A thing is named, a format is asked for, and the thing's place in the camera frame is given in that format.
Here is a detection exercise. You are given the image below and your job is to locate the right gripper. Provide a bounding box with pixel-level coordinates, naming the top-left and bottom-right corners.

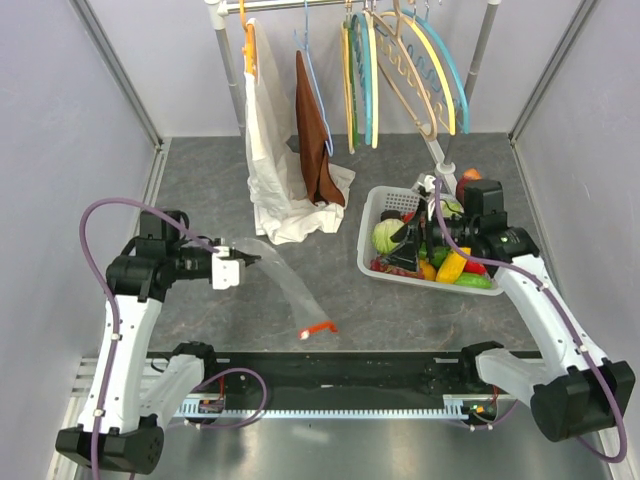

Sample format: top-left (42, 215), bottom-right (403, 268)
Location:
top-left (380, 197), bottom-right (478, 274)

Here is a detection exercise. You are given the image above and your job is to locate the green cabbage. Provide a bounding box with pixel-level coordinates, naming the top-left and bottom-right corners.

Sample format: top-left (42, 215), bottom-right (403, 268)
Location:
top-left (371, 219), bottom-right (404, 255)

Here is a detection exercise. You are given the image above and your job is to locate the dark brown mushroom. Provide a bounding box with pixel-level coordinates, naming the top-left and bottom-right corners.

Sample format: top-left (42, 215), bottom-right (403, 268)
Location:
top-left (380, 210), bottom-right (403, 222)

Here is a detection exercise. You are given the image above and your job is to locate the clear zip top bag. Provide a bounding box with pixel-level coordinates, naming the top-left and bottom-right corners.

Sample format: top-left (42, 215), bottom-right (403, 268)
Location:
top-left (231, 238), bottom-right (339, 341)

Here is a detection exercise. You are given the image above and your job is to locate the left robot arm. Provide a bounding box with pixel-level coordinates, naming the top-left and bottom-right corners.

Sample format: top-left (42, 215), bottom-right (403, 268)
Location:
top-left (55, 207), bottom-right (261, 478)

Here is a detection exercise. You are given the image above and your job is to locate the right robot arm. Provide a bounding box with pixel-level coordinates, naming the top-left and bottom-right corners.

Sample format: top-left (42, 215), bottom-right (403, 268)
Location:
top-left (386, 175), bottom-right (636, 442)

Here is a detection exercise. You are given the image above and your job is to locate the red grape bunch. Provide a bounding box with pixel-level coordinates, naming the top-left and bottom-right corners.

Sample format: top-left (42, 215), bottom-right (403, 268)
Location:
top-left (370, 257), bottom-right (425, 280)

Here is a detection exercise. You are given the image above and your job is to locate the green bell pepper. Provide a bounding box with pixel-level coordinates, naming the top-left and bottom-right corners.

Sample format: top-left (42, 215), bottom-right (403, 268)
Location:
top-left (423, 246), bottom-right (450, 270)

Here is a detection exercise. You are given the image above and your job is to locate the orange tangerine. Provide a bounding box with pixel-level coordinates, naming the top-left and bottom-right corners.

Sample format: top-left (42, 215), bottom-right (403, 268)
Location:
top-left (419, 260), bottom-right (437, 281)

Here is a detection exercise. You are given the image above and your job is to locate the white plastic basket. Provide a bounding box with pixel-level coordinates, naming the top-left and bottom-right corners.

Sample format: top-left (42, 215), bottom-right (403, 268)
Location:
top-left (356, 186), bottom-right (503, 297)

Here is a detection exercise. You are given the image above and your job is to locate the yellow corn cob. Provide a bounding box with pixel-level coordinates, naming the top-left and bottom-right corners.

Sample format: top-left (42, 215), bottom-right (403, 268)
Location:
top-left (435, 248), bottom-right (470, 284)

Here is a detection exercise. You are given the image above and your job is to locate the white shirt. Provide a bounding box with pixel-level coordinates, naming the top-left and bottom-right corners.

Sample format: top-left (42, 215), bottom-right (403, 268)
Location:
top-left (244, 18), bottom-right (355, 245)

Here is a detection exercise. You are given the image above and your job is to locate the white cauliflower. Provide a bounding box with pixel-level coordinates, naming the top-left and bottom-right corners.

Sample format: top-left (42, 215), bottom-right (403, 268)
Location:
top-left (440, 197), bottom-right (464, 219)

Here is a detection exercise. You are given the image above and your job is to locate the red chili pepper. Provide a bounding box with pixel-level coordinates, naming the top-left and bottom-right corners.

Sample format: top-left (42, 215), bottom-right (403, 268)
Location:
top-left (464, 260), bottom-right (487, 276)

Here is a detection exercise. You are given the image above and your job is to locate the green cucumber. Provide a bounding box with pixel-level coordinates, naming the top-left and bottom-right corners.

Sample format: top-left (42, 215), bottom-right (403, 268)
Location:
top-left (454, 272), bottom-right (493, 289)

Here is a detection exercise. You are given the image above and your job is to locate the brown cloth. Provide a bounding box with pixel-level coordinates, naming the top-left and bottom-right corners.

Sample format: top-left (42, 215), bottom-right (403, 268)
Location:
top-left (295, 51), bottom-right (346, 207)

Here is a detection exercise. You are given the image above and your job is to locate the papaya slice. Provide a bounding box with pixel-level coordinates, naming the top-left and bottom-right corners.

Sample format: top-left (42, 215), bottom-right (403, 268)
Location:
top-left (455, 168), bottom-right (483, 204)

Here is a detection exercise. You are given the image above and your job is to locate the green hanger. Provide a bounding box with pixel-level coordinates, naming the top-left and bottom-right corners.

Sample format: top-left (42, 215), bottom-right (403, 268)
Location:
top-left (346, 19), bottom-right (360, 152)

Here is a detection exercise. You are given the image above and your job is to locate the beige hanger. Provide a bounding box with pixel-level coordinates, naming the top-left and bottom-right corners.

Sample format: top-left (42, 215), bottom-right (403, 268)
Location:
top-left (372, 1), bottom-right (438, 142)

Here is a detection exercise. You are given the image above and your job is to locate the teal hanger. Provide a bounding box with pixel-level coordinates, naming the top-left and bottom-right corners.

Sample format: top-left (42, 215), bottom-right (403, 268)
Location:
top-left (402, 9), bottom-right (470, 134)

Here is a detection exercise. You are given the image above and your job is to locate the orange hanger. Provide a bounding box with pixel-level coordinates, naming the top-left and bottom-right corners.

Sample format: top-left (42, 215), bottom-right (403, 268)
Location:
top-left (238, 0), bottom-right (258, 78)

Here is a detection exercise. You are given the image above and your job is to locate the light blue hanger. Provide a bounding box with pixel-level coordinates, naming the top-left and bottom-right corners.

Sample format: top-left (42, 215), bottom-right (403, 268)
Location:
top-left (350, 10), bottom-right (379, 149)

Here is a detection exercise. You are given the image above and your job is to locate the cream hanger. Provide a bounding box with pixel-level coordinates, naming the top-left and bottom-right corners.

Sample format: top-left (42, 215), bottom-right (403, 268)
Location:
top-left (340, 22), bottom-right (355, 154)

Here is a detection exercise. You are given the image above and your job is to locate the yellow hanger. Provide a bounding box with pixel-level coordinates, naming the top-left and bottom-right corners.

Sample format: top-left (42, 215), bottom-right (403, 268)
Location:
top-left (406, 15), bottom-right (461, 135)

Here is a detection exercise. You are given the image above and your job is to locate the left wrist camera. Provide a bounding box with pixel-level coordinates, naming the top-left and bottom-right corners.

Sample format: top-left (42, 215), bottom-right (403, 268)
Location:
top-left (211, 245), bottom-right (244, 291)

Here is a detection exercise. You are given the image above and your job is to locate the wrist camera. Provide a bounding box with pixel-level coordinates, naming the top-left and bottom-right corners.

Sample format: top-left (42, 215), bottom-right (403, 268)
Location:
top-left (411, 173), bottom-right (436, 198)
top-left (211, 245), bottom-right (244, 291)

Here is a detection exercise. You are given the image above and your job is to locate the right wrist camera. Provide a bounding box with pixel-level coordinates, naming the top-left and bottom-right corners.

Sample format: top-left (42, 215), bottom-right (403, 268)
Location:
top-left (411, 173), bottom-right (436, 198)

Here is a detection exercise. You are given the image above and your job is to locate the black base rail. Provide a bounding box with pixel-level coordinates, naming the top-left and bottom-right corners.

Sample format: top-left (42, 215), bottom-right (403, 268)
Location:
top-left (175, 351), bottom-right (515, 431)

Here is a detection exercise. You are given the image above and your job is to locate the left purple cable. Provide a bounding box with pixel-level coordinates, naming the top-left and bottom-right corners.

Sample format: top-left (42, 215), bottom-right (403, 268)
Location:
top-left (80, 197), bottom-right (221, 479)

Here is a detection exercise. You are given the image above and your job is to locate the blue wire hanger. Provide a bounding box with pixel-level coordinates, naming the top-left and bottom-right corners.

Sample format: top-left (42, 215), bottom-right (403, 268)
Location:
top-left (293, 0), bottom-right (334, 157)

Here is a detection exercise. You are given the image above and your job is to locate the clothes rack frame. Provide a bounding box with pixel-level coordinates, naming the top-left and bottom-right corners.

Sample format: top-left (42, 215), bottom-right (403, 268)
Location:
top-left (205, 1), bottom-right (501, 193)

